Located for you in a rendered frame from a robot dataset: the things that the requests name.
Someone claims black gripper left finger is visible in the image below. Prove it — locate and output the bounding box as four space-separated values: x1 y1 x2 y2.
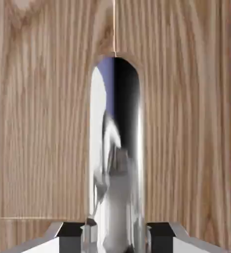
0 221 84 253

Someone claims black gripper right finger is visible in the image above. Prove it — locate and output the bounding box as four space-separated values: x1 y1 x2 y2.
146 221 231 253

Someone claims curved shiny metal handle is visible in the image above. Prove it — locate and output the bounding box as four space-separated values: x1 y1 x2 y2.
84 51 148 253

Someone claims light wood drawer front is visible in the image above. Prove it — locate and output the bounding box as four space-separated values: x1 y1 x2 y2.
115 0 231 250
0 0 116 220

